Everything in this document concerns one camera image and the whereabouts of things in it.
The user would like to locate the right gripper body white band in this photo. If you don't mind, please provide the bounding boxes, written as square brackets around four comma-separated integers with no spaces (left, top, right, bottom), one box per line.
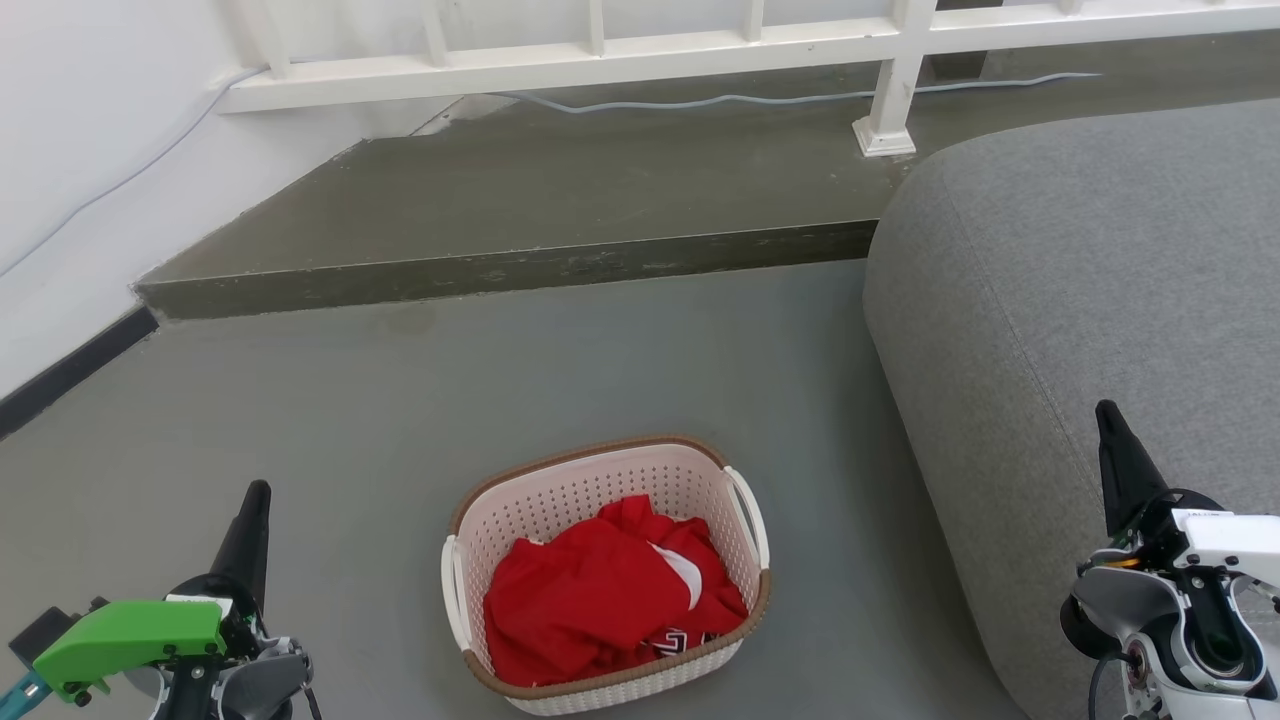
[1104,489,1280,591]

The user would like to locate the white wooden railing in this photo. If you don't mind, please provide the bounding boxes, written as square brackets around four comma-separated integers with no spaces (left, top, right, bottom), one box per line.
[218,0,1280,158]

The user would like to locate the white laundry basket brown rim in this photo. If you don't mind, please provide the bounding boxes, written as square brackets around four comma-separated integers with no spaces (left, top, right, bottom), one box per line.
[441,434,772,717]

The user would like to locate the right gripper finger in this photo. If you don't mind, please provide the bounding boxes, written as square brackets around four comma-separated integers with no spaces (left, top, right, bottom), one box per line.
[1095,399,1170,538]

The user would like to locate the thin pale grey cable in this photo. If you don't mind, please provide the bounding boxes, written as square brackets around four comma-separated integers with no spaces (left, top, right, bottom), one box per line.
[0,66,1103,279]

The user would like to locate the red clothing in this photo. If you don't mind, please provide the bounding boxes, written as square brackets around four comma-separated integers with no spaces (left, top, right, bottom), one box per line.
[483,494,749,688]

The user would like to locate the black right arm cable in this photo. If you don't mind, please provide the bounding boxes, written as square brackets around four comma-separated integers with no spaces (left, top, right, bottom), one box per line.
[1087,648,1136,720]

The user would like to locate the grey fabric sofa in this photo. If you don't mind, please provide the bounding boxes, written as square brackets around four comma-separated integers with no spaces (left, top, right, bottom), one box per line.
[862,97,1280,720]

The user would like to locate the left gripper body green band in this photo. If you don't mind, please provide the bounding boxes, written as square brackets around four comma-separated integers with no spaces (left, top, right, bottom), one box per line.
[8,574,271,706]

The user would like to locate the black baseboard strip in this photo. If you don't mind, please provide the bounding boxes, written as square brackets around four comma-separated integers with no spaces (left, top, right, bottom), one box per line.
[0,305,161,441]

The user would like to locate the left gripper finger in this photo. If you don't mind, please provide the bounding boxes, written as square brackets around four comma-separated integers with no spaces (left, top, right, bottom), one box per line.
[208,480,273,607]

